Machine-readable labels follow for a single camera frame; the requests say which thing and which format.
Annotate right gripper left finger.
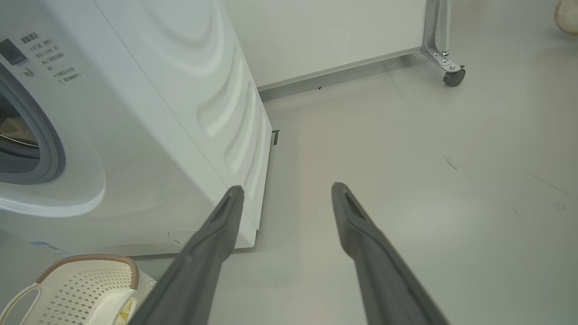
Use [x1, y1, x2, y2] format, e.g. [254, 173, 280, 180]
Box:
[128, 185, 245, 325]

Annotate white front-load washing machine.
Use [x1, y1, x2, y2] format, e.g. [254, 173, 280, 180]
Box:
[0, 0, 274, 257]

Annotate cream perforated laundry basket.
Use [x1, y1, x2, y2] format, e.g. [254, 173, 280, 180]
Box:
[0, 254, 156, 325]

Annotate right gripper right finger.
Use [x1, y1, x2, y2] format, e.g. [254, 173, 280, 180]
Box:
[331, 182, 452, 325]

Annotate beige round object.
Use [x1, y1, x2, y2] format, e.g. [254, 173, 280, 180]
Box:
[555, 0, 578, 36]

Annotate metal partition leg with caster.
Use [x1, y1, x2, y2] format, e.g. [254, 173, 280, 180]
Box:
[421, 0, 466, 87]

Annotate white partition panel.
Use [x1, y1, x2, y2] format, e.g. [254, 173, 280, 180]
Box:
[224, 0, 428, 89]

